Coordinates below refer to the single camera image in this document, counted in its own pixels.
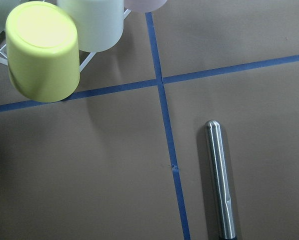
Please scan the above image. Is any pink cup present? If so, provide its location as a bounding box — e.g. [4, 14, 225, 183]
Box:
[124, 0, 167, 13]

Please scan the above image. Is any yellow green cup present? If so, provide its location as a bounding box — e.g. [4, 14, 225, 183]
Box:
[5, 1, 80, 103]

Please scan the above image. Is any white cup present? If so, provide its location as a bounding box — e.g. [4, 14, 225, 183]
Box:
[57, 0, 124, 53]

